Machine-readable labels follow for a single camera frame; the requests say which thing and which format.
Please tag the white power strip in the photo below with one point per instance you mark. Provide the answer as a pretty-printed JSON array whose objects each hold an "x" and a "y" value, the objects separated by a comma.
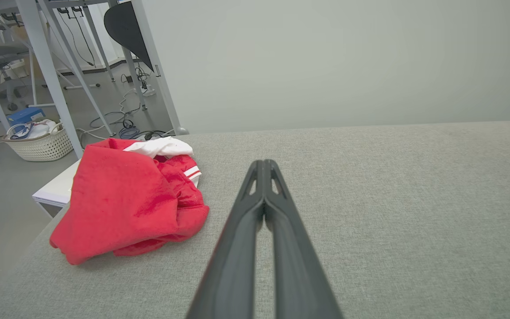
[{"x": 148, "y": 91}]

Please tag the white woven laundry basket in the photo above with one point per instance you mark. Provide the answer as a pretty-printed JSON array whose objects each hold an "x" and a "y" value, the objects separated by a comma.
[{"x": 42, "y": 148}]

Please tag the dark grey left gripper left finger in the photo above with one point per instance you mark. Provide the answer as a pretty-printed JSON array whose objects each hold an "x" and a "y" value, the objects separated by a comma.
[{"x": 237, "y": 248}]

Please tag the black curved panel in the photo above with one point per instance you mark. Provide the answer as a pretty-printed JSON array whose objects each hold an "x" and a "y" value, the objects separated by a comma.
[{"x": 126, "y": 26}]

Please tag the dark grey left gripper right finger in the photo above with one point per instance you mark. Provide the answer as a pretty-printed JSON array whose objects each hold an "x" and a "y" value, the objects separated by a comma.
[{"x": 295, "y": 266}]

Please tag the blue box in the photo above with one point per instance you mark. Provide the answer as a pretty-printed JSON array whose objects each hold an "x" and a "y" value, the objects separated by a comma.
[{"x": 25, "y": 115}]

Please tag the white desk frame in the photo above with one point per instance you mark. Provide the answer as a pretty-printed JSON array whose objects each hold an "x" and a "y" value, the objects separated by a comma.
[{"x": 44, "y": 66}]

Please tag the grey partition post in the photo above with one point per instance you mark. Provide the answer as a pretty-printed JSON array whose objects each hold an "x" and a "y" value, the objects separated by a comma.
[{"x": 157, "y": 66}]

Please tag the white equipment box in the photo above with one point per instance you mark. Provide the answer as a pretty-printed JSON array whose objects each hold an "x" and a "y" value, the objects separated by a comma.
[{"x": 56, "y": 190}]

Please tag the white clothes in basket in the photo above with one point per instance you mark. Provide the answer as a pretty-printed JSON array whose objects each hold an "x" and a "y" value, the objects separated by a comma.
[{"x": 38, "y": 130}]

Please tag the red white basketball jersey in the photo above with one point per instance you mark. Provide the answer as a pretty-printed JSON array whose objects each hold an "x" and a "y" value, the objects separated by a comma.
[{"x": 122, "y": 199}]

